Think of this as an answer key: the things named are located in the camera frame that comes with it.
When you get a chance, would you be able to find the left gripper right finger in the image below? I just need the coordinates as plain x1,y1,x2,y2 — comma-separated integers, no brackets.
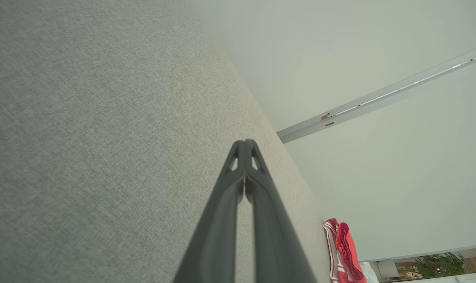
245,138,317,283

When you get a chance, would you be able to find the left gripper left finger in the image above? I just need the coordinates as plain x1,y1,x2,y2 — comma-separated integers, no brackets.
173,139,247,283

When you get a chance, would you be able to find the red shorts white stripe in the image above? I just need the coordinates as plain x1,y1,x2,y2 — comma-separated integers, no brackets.
335,222,368,283

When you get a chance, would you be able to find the green potted plant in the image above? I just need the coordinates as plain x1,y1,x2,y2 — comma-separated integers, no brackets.
415,253,469,278

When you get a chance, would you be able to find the white partition panel grey frame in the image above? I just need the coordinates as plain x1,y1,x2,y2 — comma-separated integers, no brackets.
185,0,476,136
279,51,476,263

